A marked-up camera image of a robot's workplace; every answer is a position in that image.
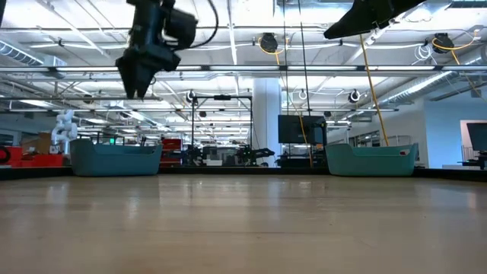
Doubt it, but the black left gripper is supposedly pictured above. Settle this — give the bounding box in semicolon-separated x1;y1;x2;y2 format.
116;5;182;99

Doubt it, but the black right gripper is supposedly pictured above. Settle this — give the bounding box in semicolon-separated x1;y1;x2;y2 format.
323;0;426;40

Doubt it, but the red tool cabinet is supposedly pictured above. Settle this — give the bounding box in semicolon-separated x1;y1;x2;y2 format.
161;138;183;168

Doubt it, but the blue-grey plastic bin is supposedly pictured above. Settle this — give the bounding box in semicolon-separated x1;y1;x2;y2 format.
69;139;164;177

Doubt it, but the long ceiling light bar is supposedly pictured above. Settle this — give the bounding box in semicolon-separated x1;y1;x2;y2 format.
0;65;487;73

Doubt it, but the cardboard box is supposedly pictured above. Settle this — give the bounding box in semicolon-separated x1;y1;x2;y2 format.
21;132;53;154

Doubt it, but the black monitor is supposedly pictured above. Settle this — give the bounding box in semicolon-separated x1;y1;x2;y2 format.
277;114;327;145
466;122;487;153

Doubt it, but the red crate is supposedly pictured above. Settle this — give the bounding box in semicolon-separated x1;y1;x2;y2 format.
9;146;64;168

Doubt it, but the white column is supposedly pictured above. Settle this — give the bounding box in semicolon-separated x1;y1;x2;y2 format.
253;78;282;167

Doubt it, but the teal plastic bin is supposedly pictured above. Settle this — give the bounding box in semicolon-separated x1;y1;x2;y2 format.
325;142;419;177

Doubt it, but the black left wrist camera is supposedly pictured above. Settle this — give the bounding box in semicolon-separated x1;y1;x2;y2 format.
163;7;199;50

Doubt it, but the white cable coil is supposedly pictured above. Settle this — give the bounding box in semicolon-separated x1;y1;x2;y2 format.
413;43;435;62

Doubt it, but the yellow hanging cable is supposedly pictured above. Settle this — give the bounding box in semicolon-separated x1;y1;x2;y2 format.
359;33;390;148
298;113;314;168

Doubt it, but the black metal frame rig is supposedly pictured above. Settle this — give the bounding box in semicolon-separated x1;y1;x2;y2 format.
191;94;253;168

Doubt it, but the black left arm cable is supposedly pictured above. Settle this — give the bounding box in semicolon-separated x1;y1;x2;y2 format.
189;0;221;49

